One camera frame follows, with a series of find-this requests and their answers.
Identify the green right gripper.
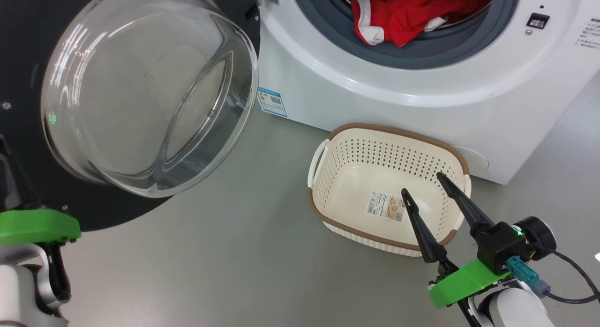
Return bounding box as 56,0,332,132
401,172,511,309

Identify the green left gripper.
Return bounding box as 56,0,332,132
0,136,82,245

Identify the round black glass washer door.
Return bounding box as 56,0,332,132
0,0,261,232

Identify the red and white garment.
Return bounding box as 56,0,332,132
345,0,493,47

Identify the printed product label sticker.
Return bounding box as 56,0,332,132
366,191,406,223

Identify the cream perforated laundry basket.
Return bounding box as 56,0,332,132
307,123,472,257

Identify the white front-load washing machine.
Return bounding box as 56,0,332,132
257,0,600,185

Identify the blue energy label sticker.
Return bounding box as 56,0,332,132
257,87,288,118

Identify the teal cable connector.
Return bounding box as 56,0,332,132
506,256,551,298

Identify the thin black camera cable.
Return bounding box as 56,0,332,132
534,245,600,304

